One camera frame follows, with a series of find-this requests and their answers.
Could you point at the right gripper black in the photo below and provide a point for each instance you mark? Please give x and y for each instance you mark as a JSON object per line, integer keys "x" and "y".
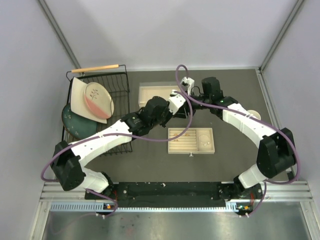
{"x": 192, "y": 96}

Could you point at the beige velvet jewelry tray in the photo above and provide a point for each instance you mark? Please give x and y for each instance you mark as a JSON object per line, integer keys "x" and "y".
{"x": 194, "y": 141}

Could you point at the clear acrylic jewelry box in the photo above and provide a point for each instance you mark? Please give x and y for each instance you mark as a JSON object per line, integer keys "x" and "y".
{"x": 153, "y": 96}

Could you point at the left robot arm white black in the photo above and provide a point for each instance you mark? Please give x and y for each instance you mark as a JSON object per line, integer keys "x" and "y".
{"x": 70, "y": 159}

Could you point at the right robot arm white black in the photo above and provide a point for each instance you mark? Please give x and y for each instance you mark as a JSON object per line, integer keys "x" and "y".
{"x": 275, "y": 147}

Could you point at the yellow mug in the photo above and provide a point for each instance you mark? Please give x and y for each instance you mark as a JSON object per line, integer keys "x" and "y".
{"x": 255, "y": 114}

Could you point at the round pink cream plate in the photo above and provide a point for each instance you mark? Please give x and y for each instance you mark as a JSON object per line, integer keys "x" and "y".
{"x": 98, "y": 100}

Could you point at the dark green round plate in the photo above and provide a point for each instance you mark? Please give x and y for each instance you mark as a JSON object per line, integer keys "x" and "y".
{"x": 77, "y": 126}

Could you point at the square cream plate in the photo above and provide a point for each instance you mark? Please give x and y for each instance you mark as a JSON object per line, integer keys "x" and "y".
{"x": 78, "y": 104}

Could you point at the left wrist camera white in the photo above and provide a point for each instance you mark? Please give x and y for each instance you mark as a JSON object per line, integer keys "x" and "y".
{"x": 175, "y": 102}

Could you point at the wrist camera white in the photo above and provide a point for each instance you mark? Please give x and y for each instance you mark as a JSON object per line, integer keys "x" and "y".
{"x": 175, "y": 102}
{"x": 187, "y": 85}

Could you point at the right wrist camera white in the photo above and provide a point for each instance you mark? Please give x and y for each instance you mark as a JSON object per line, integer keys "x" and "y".
{"x": 187, "y": 85}

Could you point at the black wire dish rack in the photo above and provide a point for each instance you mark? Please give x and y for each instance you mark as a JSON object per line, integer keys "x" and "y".
{"x": 117, "y": 84}

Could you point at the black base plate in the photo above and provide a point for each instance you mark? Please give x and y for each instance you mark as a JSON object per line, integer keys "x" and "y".
{"x": 216, "y": 190}

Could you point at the grey slotted cable duct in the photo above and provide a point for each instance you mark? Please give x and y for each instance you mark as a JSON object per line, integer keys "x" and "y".
{"x": 103, "y": 207}

